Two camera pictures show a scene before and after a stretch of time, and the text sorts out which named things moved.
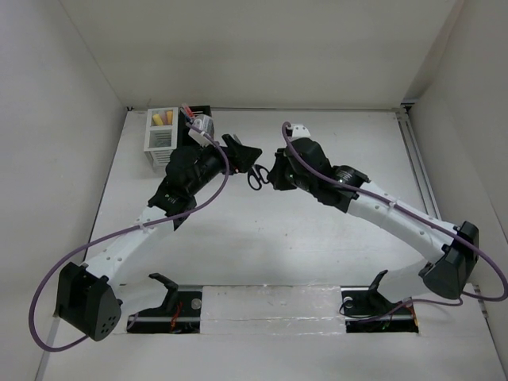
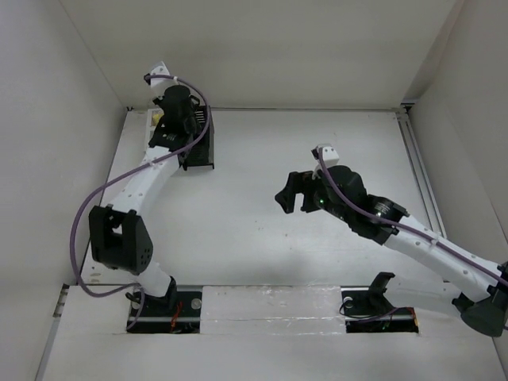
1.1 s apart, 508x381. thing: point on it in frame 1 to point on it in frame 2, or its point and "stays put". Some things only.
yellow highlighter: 157,120 stays put
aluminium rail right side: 419,163 stays put
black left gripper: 240,158 to 157,100
